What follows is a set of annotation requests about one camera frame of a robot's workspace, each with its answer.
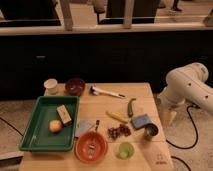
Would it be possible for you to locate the white handled dish brush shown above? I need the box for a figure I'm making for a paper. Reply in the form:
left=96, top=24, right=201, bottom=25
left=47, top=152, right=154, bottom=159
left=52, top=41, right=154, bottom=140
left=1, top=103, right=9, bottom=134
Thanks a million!
left=90, top=86, right=125, bottom=98

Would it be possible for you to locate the yellow round fruit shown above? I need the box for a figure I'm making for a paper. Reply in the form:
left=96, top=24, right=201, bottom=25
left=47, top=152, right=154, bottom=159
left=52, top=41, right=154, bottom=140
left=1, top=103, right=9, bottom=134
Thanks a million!
left=49, top=120, right=62, bottom=133

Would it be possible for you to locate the dark red bowl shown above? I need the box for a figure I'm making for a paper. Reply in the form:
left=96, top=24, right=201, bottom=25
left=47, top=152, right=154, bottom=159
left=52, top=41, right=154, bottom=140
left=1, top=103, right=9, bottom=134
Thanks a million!
left=65, top=78, right=85, bottom=96

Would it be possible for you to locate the tan wooden block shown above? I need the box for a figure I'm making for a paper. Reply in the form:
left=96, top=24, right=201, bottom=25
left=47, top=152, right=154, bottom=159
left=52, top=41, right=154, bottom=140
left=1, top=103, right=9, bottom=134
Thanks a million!
left=57, top=105, right=72, bottom=125

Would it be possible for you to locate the black cable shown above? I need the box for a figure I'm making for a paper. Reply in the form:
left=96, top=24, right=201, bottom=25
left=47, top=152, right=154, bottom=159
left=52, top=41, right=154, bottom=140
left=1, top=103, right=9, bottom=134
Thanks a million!
left=165, top=105, right=200, bottom=150

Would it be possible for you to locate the green plastic tray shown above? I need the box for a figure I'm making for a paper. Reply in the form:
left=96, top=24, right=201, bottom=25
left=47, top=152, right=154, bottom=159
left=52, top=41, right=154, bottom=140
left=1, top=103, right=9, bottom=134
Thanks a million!
left=19, top=96, right=79, bottom=152

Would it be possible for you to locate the dark red grape bunch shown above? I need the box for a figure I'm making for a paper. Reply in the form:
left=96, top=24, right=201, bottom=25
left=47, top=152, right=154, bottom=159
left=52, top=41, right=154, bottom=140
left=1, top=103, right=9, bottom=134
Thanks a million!
left=107, top=124, right=131, bottom=140

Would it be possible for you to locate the orange plastic bowl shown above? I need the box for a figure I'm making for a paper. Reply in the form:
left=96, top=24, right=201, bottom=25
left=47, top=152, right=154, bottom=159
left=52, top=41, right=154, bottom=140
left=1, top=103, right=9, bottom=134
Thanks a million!
left=75, top=131, right=108, bottom=164

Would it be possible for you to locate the green chili pepper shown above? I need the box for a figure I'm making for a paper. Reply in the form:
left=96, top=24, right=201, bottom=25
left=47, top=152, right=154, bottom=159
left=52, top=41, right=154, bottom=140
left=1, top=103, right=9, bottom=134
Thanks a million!
left=127, top=98, right=136, bottom=117

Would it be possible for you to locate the white ceramic cup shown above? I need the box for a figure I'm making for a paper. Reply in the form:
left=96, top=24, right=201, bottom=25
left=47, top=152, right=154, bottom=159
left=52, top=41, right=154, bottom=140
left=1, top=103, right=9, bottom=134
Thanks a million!
left=44, top=78, right=58, bottom=94

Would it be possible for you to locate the green plastic cup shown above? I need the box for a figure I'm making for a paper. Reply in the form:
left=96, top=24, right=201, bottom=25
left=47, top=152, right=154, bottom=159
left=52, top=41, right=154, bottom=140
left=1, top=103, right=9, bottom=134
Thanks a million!
left=117, top=142, right=134, bottom=160

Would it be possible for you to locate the grey blue cloth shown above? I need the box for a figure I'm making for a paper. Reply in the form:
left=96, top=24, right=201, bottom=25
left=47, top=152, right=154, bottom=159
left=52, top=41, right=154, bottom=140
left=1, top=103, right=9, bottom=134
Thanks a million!
left=75, top=120, right=94, bottom=137

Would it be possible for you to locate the metal spoon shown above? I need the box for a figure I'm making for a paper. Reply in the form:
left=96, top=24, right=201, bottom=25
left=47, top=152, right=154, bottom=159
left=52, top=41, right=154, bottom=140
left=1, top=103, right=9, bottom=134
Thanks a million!
left=88, top=120, right=100, bottom=159

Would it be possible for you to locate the blue sponge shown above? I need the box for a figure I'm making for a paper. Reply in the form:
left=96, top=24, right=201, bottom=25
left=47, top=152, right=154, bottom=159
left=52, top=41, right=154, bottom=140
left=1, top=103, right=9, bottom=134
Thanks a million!
left=131, top=114, right=151, bottom=130

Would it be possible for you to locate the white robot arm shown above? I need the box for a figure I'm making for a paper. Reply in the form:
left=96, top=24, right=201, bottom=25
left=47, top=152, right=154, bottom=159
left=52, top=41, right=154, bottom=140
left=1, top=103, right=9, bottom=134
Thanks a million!
left=158, top=62, right=213, bottom=126

